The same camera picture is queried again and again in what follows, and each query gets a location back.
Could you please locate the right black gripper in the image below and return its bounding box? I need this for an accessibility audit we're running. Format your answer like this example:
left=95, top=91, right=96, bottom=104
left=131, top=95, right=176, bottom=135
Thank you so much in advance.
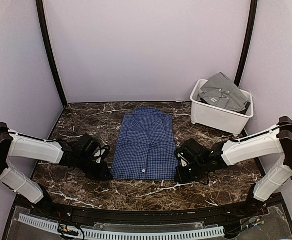
left=173, top=159, right=207, bottom=184

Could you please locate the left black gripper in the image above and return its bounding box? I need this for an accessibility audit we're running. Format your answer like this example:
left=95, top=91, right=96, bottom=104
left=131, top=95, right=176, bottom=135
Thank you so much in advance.
left=76, top=154, right=113, bottom=181

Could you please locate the blue checked long sleeve shirt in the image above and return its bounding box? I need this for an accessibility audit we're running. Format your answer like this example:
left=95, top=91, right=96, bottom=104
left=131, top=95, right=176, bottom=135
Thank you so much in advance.
left=111, top=107, right=178, bottom=181

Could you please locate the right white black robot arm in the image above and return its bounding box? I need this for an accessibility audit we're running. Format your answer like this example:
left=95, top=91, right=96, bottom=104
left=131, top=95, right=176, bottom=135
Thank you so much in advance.
left=174, top=116, right=292, bottom=217

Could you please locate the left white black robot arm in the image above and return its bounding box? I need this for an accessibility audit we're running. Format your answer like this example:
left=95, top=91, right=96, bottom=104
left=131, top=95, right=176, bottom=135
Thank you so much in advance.
left=0, top=122, right=113, bottom=218

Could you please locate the clear acrylic plate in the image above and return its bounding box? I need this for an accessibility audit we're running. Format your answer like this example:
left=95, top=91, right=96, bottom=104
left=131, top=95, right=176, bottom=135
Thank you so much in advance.
left=93, top=222, right=205, bottom=233

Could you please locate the white plastic bin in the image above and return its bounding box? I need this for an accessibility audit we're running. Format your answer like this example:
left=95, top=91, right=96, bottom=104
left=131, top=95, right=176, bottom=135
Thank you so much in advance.
left=190, top=79, right=254, bottom=137

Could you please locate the grey folded shirt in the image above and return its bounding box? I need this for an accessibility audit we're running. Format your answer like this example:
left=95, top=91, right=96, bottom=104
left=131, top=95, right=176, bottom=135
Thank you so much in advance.
left=197, top=72, right=251, bottom=115

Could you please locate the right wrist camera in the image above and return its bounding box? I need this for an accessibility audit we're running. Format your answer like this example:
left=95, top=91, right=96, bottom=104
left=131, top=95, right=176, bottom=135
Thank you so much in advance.
left=174, top=149, right=189, bottom=168

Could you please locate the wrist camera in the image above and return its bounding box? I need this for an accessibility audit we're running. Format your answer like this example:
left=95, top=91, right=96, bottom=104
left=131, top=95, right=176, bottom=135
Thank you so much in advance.
left=93, top=145, right=111, bottom=164
left=174, top=149, right=189, bottom=168

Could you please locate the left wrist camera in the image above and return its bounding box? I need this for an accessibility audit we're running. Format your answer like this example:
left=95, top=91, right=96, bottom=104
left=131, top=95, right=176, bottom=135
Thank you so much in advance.
left=93, top=145, right=111, bottom=164

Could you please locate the black curved front rail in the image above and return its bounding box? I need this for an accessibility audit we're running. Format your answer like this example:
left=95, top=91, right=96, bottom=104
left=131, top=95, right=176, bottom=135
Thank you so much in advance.
left=26, top=200, right=269, bottom=227

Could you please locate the white slotted cable duct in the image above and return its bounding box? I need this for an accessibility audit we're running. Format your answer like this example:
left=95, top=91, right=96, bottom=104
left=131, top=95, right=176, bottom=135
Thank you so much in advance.
left=18, top=213, right=225, bottom=240

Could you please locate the left black frame post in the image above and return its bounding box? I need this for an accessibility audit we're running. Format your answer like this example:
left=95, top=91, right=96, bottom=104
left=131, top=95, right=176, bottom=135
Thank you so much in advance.
left=35, top=0, right=68, bottom=108

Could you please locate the black frame post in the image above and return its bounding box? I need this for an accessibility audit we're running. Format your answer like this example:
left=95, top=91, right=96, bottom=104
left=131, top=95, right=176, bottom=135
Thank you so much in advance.
left=234, top=0, right=258, bottom=87
left=35, top=0, right=68, bottom=108

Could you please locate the right black frame post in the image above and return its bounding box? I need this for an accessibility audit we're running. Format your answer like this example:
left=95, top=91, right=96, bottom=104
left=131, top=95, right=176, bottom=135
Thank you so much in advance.
left=234, top=0, right=258, bottom=87

